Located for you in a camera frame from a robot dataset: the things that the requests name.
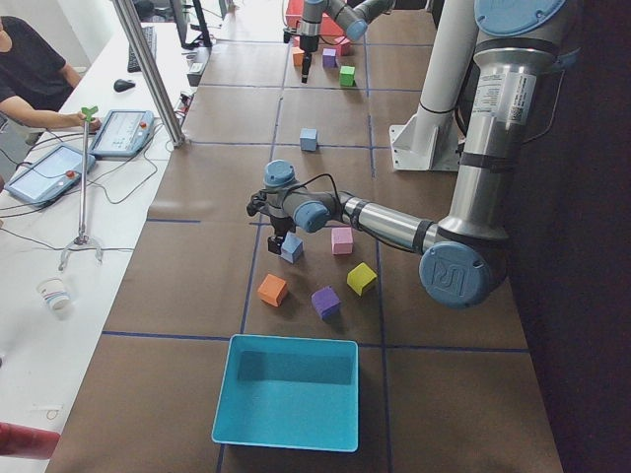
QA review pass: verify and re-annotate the light blue foam block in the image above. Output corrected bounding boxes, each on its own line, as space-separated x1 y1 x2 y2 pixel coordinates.
300 128 317 152
280 233 304 264

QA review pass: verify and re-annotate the orange foam block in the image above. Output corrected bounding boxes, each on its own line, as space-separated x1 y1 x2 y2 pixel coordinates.
292 47 305 67
256 274 288 307

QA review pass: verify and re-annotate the purple foam block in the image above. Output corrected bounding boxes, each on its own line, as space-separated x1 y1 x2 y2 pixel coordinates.
321 48 337 69
311 286 341 319

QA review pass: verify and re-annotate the green foam block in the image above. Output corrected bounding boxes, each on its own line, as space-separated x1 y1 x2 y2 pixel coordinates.
339 65 356 88

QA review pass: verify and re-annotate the magenta foam block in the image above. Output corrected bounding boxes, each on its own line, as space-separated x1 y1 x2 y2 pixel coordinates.
333 35 352 57

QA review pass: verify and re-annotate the pink foam block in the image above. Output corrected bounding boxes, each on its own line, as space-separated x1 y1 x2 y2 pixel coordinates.
331 227 354 255

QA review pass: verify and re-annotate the yellow foam block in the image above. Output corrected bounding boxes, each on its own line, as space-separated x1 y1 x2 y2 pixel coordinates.
346 262 378 297

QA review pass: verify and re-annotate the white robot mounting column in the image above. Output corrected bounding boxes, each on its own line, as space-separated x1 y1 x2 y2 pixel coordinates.
389 0 478 171

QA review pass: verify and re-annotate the teal plastic bin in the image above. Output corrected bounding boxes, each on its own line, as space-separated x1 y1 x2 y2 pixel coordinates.
211 334 359 452

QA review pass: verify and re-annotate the black keyboard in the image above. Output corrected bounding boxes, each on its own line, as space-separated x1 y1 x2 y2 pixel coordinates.
126 25 158 74

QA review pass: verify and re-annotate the black computer mouse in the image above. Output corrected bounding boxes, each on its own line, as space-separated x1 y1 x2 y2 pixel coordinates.
112 79 136 93

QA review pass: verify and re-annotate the teach pendant tablet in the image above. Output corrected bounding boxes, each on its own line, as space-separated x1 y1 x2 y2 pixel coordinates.
5 145 83 206
89 109 154 161

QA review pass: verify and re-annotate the metal reacher grabber tool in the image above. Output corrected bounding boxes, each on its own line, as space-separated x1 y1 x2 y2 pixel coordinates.
58 105 104 272

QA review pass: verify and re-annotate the paper cup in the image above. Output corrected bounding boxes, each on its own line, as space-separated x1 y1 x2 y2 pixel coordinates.
36 278 73 320

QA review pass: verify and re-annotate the person in black shirt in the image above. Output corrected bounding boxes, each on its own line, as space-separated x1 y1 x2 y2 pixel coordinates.
1 16 87 129

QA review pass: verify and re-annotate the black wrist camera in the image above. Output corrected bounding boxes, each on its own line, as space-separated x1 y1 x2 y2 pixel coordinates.
246 190 269 217

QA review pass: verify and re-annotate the black camera cable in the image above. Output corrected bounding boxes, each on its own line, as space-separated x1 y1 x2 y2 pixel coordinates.
293 172 346 203

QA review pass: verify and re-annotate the aluminium frame post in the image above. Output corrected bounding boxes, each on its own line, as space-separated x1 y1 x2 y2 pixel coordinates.
112 0 185 149

